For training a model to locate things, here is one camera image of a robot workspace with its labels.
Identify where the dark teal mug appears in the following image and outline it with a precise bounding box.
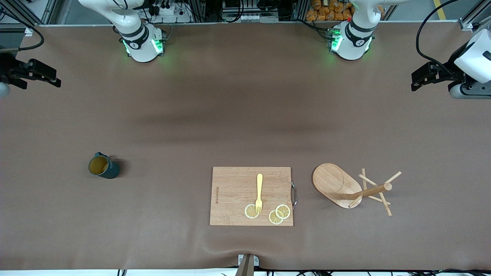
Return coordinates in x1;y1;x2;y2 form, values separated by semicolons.
88;152;120;179

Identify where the wooden mug tree rack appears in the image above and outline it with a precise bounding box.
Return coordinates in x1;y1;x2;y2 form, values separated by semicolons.
311;163;402;217

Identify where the bag of orange snacks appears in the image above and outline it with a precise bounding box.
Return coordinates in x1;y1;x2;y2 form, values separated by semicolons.
306;0;355;21

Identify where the white power strip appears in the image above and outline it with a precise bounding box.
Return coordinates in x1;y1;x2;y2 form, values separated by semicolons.
153;3;178;16

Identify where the white connector strip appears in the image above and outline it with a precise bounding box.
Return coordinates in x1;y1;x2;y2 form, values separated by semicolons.
240;14;278;22

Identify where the yellow fork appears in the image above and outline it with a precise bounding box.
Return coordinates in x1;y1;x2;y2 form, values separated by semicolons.
255;174;264;214

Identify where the wooden cutting board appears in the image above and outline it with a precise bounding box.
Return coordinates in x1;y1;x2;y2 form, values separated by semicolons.
210;167;298;227

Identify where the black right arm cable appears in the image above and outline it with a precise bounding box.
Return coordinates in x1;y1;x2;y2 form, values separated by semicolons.
0;10;44;51

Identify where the aluminium frame profile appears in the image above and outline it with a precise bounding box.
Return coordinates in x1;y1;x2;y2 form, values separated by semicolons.
460;0;491;31
8;0;58;25

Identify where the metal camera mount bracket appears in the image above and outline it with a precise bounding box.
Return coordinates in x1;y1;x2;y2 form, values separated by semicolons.
235;254;260;276

